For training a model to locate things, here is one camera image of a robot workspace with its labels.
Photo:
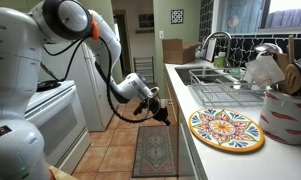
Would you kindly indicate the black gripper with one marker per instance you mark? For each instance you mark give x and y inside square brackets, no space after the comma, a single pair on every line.
[153,105]

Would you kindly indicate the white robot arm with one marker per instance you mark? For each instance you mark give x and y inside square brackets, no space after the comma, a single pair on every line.
[23,37]

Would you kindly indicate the patterned floor rug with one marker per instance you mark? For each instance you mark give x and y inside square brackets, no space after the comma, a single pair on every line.
[154,153]

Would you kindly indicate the steel kitchen sink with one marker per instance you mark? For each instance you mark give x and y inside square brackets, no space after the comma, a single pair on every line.
[203,74]

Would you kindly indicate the cardboard box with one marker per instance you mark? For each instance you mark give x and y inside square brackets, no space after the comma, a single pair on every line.
[175,51]

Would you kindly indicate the colourful painted round trivet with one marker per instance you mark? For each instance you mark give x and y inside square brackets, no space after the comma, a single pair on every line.
[226,130]

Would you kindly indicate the green soap bottle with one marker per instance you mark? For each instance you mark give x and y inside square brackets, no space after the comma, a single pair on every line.
[219,60]

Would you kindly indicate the white kitchen stove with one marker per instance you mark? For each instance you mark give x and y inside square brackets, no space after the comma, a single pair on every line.
[58,115]

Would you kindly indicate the white refrigerator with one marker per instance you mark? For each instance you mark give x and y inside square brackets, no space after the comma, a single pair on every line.
[90,86]

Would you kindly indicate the chrome kitchen faucet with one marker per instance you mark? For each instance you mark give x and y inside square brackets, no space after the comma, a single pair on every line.
[214,43]

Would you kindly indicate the white red utensil crock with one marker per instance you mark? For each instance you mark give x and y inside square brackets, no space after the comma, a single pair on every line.
[280,117]

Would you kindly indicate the metal ladle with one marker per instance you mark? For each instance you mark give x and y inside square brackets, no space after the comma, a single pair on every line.
[266,49]

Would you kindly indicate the wooden slotted spatula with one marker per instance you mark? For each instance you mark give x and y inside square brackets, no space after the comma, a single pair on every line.
[292,79]

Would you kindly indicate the black wire shelf rack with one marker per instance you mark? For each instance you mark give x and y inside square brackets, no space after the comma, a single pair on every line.
[145,66]

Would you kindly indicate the wire dish drying rack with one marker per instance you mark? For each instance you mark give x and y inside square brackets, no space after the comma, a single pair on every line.
[243,90]

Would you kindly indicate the patterned wall picture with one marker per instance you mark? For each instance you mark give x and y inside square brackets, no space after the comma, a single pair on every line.
[177,16]

